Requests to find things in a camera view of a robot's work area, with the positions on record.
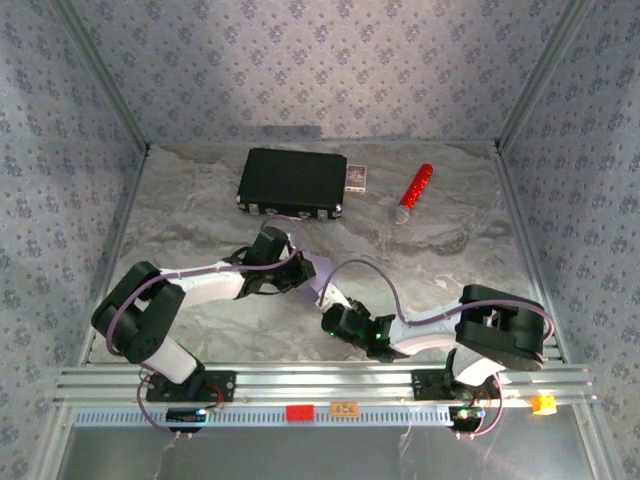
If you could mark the lilac paper sheet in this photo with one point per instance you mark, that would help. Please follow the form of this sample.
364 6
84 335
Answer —
319 280

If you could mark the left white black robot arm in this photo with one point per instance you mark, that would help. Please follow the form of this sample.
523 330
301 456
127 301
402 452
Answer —
135 320

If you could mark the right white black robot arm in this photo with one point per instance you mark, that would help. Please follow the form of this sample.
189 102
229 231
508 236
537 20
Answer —
500 330

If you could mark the grey metal sheet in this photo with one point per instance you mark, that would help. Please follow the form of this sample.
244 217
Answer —
300 455

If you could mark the black hard case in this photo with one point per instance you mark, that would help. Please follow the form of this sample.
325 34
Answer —
290 182

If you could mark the orange label tag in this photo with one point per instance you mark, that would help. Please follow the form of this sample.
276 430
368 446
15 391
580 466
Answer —
345 409

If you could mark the red plastic block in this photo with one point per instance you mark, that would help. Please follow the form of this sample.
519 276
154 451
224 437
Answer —
300 413

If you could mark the small printed card box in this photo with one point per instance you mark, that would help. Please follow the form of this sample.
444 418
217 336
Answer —
356 177

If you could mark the red glitter microphone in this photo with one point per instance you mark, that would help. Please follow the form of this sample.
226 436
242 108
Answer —
416 187

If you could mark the yellow orange connector block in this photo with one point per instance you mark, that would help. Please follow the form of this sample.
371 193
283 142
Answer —
543 405

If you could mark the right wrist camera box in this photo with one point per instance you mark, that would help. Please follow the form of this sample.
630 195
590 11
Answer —
322 301

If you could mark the aluminium mounting rail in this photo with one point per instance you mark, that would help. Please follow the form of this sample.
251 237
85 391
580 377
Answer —
325 382

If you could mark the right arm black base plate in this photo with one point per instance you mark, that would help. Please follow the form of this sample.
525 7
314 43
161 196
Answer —
425 385

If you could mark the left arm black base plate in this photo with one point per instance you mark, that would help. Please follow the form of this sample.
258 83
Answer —
220 387

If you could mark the aluminium frame bar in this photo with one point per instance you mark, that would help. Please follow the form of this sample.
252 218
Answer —
55 440
522 225
542 75
105 75
114 250
595 440

